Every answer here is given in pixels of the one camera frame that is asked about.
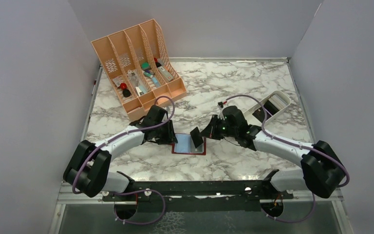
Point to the red round cap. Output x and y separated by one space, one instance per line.
123 86

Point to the black credit card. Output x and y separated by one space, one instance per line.
195 137

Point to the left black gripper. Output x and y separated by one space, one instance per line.
170 137

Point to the black round cap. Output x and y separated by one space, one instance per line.
126 93

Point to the white plastic tray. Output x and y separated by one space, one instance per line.
275 104

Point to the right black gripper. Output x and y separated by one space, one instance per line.
211 131

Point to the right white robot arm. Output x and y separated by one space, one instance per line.
319 168

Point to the clear packaged item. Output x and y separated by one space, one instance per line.
136 82

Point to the black mounting base rail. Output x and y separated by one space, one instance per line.
198 196

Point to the peach desk file organizer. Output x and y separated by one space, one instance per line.
127 50

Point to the dark grey credit card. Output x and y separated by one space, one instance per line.
197 150

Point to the red leather card holder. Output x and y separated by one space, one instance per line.
182 147

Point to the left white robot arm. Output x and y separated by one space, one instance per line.
88 171

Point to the green eraser block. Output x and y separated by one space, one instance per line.
145 66

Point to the light blue marker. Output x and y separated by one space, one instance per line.
153 79

